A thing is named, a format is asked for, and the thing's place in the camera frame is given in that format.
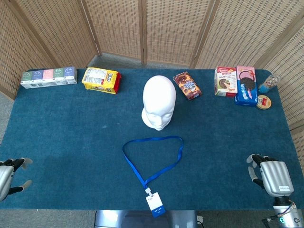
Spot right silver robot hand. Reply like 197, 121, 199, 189
246, 153, 294, 197

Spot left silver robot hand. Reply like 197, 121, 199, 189
0, 157, 33, 202

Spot blue lanyard strap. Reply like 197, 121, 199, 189
122, 135, 185, 190

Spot white and blue badge card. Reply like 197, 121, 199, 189
145, 187, 164, 218

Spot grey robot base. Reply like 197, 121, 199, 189
94, 209, 198, 228

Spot white foam mannequin head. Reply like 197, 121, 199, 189
141, 75, 177, 132

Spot round wooden red lid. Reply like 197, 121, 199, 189
256, 95, 273, 111

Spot dark blue table cloth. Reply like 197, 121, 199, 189
0, 68, 304, 211

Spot clear plastic cup blue base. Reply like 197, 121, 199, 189
258, 74, 280, 94

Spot pink blue sandwich cookie box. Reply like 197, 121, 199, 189
235, 66, 258, 107

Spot white red wafer box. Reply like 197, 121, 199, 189
214, 66, 238, 98

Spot multicolour tissue pack row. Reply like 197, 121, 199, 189
20, 66, 78, 89

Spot brown chocolate cookie pack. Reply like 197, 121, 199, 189
173, 72, 203, 101

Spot yellow red biscuit bag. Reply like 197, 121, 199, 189
81, 67, 122, 95

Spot woven bamboo folding screen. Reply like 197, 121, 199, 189
0, 0, 304, 174

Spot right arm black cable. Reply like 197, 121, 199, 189
262, 201, 297, 224

